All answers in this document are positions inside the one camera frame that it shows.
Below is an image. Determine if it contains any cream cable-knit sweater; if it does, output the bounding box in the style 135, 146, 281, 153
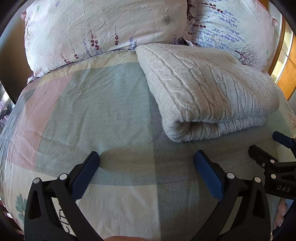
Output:
135, 43, 280, 142

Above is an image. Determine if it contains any person's right hand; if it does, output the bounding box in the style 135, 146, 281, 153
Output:
273, 198, 287, 229

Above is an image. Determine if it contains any orange wooden headboard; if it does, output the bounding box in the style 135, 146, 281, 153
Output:
261, 1, 295, 100

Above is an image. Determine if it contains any pastel patchwork bed sheet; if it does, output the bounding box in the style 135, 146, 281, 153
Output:
1, 52, 295, 240

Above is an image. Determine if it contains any white lavender-print pillow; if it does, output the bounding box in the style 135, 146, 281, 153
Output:
183, 0, 278, 72

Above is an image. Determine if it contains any pink floral pillow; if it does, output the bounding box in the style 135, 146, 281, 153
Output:
21, 1, 188, 77

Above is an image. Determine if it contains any bright window with frame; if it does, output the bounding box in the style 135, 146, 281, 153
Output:
0, 84, 15, 132

